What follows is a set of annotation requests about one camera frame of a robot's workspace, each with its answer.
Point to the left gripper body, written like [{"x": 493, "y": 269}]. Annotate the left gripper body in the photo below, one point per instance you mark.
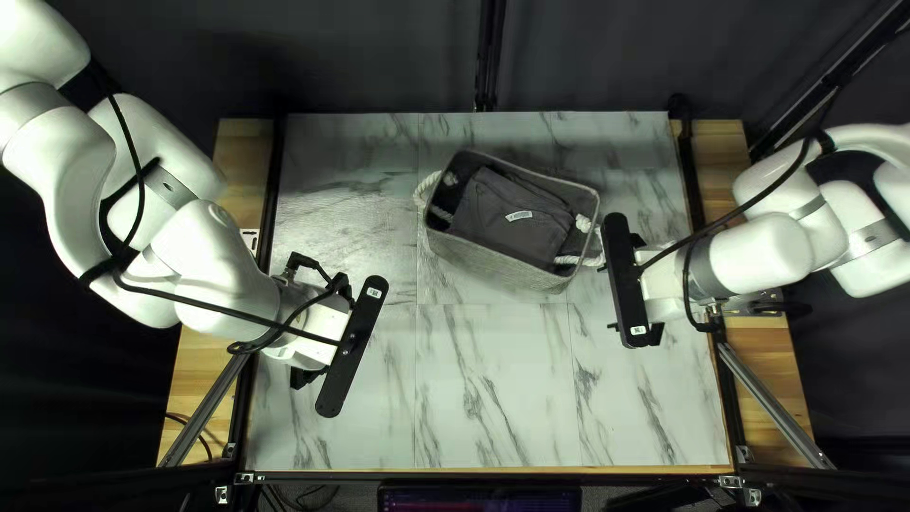
[{"x": 313, "y": 327}]

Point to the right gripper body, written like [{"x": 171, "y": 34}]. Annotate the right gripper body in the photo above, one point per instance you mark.
[{"x": 661, "y": 284}]

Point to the grey sweatshirt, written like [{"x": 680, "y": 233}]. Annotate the grey sweatshirt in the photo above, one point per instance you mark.
[{"x": 512, "y": 220}]

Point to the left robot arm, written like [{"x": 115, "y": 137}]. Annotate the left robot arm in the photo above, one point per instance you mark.
[{"x": 92, "y": 192}]

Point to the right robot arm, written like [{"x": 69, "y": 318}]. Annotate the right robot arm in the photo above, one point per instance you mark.
[{"x": 803, "y": 234}]

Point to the laptop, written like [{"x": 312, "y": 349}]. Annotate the laptop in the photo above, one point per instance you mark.
[{"x": 476, "y": 500}]

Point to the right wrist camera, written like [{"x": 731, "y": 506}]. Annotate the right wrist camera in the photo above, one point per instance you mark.
[{"x": 625, "y": 284}]

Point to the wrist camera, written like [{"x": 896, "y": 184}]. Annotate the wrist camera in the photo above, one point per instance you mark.
[
  {"x": 625, "y": 284},
  {"x": 352, "y": 341}
]

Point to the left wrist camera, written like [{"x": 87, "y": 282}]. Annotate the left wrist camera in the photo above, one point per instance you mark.
[{"x": 352, "y": 341}]

